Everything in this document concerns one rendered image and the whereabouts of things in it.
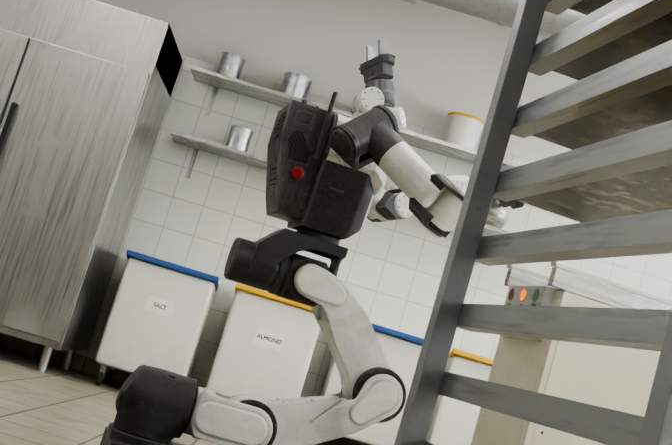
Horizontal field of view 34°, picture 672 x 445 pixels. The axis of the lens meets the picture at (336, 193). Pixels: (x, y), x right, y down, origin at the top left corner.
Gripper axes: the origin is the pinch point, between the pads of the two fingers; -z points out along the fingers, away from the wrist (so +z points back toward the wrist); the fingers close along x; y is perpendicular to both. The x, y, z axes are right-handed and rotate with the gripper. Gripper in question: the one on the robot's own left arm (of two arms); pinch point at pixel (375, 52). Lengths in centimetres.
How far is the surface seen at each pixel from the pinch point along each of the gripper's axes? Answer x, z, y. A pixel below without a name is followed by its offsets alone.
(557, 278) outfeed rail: 50, 84, -2
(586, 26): 137, 91, 127
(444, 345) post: 108, 123, 124
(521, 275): 28, 75, -19
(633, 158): 147, 114, 142
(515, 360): 29, 100, -9
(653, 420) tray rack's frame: 153, 141, 159
